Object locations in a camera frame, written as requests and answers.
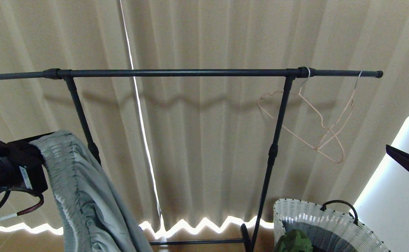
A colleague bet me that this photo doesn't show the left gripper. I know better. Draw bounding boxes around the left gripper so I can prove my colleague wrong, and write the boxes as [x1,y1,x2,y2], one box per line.
[0,132,55,205]

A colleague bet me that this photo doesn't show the pale grey shorts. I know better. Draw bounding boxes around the pale grey shorts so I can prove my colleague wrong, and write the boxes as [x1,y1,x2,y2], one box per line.
[29,131,153,252]

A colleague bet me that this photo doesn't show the pink clothes hanger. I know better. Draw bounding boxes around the pink clothes hanger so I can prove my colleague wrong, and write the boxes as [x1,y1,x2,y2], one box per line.
[258,66,345,164]
[316,71,363,151]

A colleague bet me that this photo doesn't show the green garment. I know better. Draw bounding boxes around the green garment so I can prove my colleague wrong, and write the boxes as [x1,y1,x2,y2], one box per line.
[283,229,313,252]

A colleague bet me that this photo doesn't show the white laundry basket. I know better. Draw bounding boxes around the white laundry basket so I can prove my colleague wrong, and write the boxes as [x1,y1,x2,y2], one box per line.
[273,198,390,252]

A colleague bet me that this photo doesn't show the black clothes rack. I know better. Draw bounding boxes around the black clothes rack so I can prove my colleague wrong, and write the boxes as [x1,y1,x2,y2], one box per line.
[0,66,383,252]

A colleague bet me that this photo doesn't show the beige curtain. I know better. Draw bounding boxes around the beige curtain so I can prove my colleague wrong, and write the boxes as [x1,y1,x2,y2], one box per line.
[0,0,409,243]

